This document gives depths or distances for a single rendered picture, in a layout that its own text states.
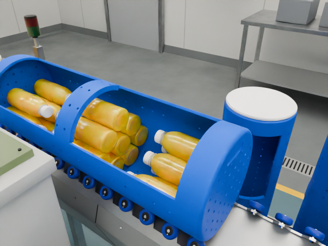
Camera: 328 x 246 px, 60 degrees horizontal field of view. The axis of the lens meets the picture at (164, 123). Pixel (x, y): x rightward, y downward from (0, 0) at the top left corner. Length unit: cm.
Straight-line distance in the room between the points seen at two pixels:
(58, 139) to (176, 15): 399
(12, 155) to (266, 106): 89
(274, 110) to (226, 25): 321
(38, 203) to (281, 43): 371
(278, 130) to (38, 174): 83
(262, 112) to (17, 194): 85
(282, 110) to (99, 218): 77
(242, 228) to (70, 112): 56
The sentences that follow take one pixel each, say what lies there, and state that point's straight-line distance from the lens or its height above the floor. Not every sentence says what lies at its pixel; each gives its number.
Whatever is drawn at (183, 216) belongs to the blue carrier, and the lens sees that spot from 62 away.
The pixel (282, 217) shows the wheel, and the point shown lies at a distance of 83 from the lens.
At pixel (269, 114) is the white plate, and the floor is 104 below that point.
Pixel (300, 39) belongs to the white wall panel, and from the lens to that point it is 405.
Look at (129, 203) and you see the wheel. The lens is 82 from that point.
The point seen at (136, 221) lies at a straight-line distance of 83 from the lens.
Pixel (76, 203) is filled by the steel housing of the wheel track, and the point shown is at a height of 86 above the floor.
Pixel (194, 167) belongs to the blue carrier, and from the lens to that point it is 58.
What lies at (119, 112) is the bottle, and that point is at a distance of 80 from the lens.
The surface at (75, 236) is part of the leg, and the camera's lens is 181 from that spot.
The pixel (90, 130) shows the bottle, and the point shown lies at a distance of 82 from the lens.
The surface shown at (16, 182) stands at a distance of 70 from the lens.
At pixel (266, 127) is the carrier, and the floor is 100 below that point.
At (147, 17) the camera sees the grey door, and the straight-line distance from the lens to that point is 494.
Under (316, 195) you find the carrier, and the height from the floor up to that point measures 65.
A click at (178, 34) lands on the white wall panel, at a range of 471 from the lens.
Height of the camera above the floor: 158
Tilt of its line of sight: 32 degrees down
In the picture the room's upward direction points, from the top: straight up
